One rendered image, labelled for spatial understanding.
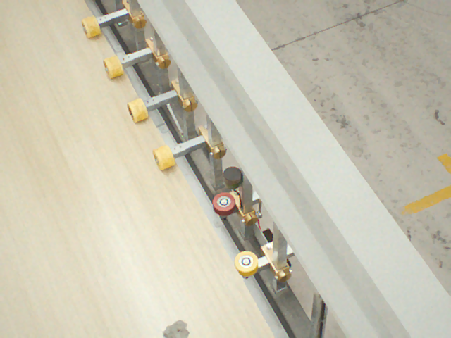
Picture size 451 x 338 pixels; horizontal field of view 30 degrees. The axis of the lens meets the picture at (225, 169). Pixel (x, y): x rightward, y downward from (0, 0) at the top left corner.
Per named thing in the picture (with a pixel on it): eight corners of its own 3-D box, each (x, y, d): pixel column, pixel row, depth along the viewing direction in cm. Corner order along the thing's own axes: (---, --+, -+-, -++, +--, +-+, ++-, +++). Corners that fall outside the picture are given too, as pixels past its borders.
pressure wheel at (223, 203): (230, 205, 308) (229, 188, 299) (239, 222, 304) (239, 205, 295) (210, 214, 307) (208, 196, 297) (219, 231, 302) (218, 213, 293)
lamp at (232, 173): (238, 200, 298) (237, 164, 281) (245, 212, 295) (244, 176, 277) (223, 206, 297) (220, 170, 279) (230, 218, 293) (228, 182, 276)
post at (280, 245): (280, 288, 304) (282, 215, 266) (285, 296, 302) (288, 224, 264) (271, 292, 304) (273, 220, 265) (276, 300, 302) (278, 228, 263)
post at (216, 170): (220, 188, 332) (215, 108, 293) (224, 194, 330) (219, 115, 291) (212, 191, 331) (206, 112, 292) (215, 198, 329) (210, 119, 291)
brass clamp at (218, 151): (212, 129, 314) (211, 121, 310) (227, 155, 307) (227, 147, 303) (196, 136, 313) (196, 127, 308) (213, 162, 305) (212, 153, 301)
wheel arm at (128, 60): (225, 24, 345) (224, 17, 342) (228, 29, 343) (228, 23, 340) (110, 66, 334) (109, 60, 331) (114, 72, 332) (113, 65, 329)
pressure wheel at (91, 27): (102, 35, 344) (98, 32, 351) (96, 17, 341) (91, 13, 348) (89, 40, 343) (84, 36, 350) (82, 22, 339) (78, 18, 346)
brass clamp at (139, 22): (135, 5, 355) (134, -4, 351) (148, 26, 347) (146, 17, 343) (122, 10, 353) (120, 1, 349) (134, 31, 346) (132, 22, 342)
